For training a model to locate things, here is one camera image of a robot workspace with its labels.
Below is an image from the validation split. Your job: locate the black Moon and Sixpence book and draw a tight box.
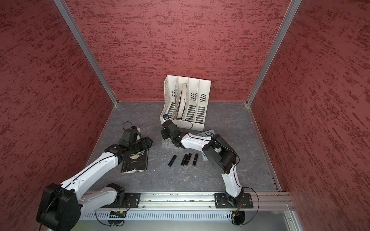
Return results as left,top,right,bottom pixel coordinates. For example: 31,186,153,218
120,149,149,174

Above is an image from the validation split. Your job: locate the white perforated file organizer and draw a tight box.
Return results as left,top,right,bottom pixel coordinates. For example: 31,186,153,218
160,75,212,131

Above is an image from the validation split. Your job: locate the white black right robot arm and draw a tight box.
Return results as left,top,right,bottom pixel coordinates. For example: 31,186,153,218
161,120,244,208

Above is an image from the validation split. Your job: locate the white ventilated cable duct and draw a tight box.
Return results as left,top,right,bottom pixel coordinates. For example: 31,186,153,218
80,210,232,221

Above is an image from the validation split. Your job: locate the clear acrylic lipstick organizer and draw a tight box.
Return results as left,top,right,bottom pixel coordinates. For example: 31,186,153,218
161,139,184,149

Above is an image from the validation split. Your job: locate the book standing in file organizer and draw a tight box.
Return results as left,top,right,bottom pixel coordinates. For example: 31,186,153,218
172,83,188,119

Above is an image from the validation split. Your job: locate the aluminium corner post right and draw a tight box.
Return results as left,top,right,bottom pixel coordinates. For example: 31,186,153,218
246,0,302,107

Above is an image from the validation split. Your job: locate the blue storey treehouse book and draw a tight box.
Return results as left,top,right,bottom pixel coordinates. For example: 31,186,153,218
197,129,217,161

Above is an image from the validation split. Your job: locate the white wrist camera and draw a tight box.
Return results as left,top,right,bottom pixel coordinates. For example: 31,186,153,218
162,114,171,120
131,126,141,132

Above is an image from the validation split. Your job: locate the aluminium corner post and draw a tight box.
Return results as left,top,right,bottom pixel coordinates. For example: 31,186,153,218
246,0,302,107
53,0,119,107

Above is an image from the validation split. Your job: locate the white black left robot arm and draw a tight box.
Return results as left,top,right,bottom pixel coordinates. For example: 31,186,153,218
36,126,153,231

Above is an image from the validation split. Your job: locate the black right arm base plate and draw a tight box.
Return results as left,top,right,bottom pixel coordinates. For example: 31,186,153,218
214,193,254,209

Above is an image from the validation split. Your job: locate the aluminium corner post left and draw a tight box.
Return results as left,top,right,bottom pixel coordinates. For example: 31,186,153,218
53,0,119,107

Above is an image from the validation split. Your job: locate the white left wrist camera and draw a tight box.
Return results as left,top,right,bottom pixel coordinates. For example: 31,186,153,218
131,126,141,132

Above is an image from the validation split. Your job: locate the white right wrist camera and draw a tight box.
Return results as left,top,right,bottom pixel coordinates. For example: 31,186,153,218
162,114,171,120

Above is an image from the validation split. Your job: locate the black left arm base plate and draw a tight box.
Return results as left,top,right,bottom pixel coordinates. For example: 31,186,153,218
108,193,141,209

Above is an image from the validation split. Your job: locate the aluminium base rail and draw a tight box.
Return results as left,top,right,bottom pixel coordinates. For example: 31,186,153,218
104,191,295,211

